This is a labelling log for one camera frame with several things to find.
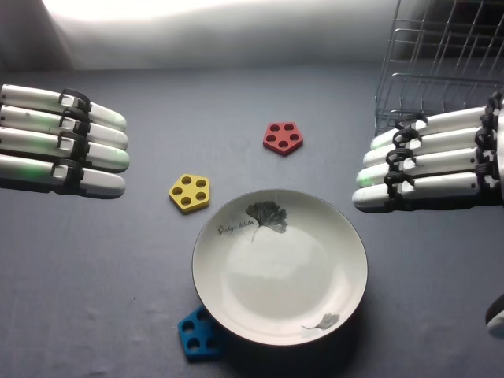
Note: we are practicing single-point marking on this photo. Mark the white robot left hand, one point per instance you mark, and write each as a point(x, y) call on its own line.
point(31, 118)

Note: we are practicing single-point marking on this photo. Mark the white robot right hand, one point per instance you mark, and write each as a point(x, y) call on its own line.
point(433, 157)

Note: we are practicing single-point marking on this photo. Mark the white ceramic bowl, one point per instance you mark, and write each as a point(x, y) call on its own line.
point(279, 275)

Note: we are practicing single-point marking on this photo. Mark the red pentagon block with holes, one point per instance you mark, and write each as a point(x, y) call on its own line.
point(282, 135)

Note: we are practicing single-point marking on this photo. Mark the grey table cloth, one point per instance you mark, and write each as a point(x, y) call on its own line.
point(78, 275)

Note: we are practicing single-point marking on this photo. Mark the yellow pentagon block with holes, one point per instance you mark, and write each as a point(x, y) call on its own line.
point(190, 190)

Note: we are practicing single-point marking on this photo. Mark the blue pentagon block with holes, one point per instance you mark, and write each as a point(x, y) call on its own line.
point(204, 352)

